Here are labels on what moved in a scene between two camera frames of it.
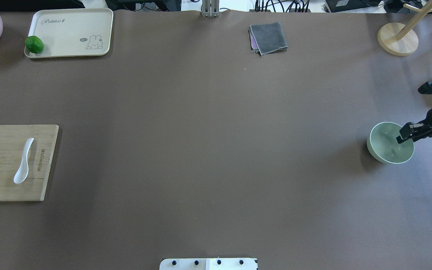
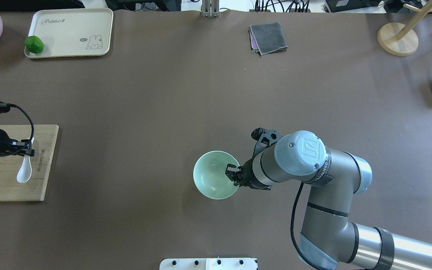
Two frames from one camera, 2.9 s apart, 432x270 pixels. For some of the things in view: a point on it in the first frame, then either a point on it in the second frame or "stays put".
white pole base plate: [209, 264] stays put
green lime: [34, 44] stays put
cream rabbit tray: [69, 32] stays put
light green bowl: [382, 144] to [209, 177]
